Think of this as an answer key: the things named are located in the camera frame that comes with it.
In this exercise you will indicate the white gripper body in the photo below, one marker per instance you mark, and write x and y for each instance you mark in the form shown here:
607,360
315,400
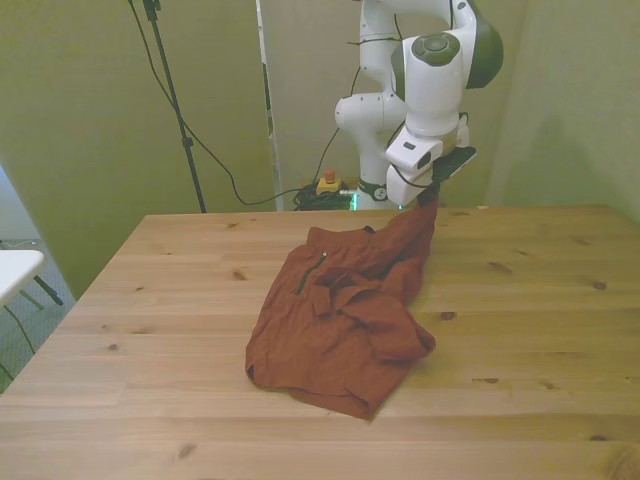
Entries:
407,165

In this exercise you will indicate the white vertical post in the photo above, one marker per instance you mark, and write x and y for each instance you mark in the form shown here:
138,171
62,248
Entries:
267,100

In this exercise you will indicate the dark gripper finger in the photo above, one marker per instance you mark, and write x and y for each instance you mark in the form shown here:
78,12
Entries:
429,196

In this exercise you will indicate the white side table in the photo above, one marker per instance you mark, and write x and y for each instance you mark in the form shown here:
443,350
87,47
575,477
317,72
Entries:
15,272

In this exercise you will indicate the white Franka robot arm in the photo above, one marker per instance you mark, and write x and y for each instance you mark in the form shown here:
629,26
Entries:
430,90

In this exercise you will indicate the yellow emergency stop button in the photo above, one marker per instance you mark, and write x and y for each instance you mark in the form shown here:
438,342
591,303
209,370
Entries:
327,186

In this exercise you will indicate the rust red shorts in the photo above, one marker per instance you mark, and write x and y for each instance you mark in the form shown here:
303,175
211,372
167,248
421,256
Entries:
325,340

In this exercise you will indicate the black tripod stand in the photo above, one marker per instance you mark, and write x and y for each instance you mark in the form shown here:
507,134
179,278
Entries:
172,95

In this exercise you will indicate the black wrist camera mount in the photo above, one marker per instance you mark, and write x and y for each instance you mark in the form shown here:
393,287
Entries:
457,162

